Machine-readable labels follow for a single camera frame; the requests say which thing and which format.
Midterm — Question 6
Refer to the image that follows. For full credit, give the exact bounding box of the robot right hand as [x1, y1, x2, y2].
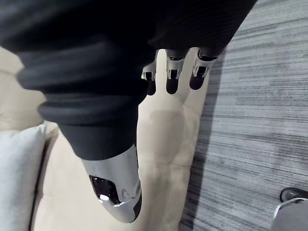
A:
[0, 0, 258, 224]

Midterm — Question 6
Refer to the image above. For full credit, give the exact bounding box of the beige leather sofa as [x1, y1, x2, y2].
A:
[0, 46, 207, 231]

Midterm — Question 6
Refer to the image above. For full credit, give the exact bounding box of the white fabric cushion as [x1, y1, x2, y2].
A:
[0, 124, 48, 231]

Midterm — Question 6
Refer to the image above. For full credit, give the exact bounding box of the robot dark foot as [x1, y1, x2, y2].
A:
[280, 187, 308, 203]

